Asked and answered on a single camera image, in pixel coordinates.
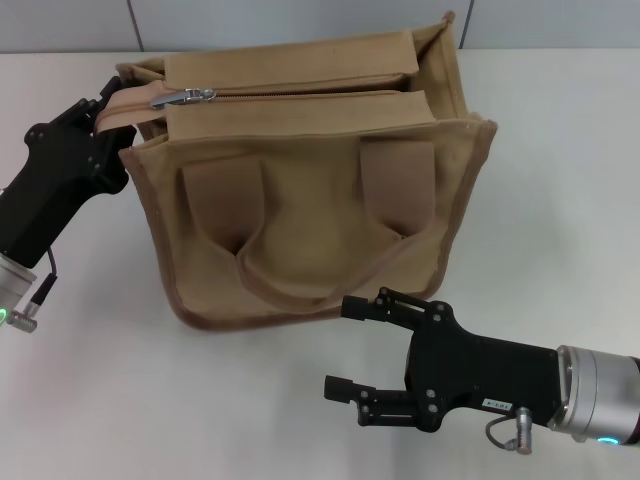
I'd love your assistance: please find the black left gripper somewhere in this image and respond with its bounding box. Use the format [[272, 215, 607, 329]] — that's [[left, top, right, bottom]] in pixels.
[[0, 74, 139, 269]]

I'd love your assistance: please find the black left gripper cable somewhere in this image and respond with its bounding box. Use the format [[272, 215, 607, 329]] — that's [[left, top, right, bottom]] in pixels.
[[9, 246, 62, 331]]

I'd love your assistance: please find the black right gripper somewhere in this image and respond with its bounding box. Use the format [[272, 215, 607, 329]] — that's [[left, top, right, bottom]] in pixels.
[[323, 286, 561, 434]]

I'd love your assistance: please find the grey right gripper cable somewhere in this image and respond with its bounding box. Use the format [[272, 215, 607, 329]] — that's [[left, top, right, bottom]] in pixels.
[[486, 406, 534, 444]]

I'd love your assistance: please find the khaki canvas food bag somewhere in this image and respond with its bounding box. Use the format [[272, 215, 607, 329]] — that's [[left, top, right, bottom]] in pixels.
[[94, 12, 499, 332]]

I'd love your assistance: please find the silver metal zipper slider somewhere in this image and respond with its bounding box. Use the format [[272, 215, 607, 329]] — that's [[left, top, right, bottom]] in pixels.
[[149, 87, 217, 110]]

